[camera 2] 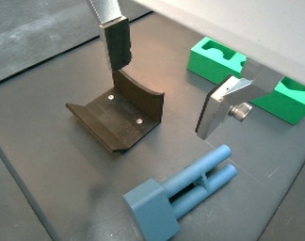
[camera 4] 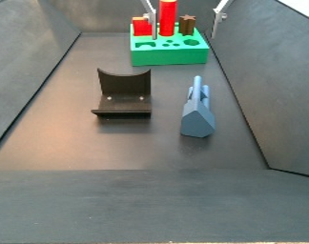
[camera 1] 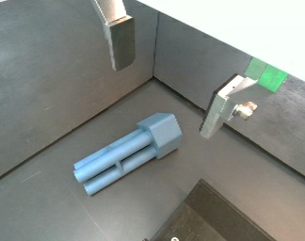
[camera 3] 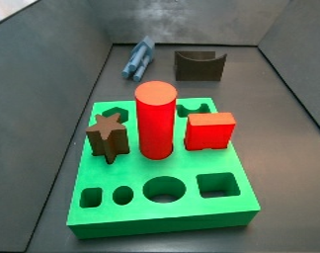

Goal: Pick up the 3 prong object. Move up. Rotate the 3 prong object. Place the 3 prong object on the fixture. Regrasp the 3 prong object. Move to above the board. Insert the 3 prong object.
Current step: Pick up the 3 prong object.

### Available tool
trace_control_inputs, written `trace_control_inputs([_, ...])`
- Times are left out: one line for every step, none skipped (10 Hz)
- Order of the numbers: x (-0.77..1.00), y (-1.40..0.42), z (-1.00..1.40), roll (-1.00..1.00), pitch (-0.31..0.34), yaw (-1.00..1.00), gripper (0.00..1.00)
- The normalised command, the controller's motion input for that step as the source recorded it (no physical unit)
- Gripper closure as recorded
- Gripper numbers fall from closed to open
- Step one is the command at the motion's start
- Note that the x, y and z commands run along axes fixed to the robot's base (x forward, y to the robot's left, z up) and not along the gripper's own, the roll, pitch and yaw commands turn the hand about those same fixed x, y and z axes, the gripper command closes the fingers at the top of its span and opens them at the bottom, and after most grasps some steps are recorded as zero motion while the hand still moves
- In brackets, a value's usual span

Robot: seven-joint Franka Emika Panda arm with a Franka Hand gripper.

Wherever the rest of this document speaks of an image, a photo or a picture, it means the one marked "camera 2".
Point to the blue three prong object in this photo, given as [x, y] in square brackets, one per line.
[158, 205]

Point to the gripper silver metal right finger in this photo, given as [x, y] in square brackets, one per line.
[227, 100]

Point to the black curved fixture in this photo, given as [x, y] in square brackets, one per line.
[123, 114]

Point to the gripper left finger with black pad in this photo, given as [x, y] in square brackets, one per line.
[114, 31]

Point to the green shape sorter block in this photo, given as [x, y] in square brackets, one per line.
[214, 61]

